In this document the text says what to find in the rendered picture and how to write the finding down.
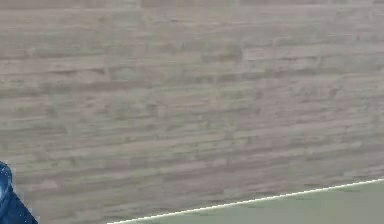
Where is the dark blue speckled object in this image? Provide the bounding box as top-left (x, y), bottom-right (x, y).
top-left (0, 161), bottom-right (39, 224)

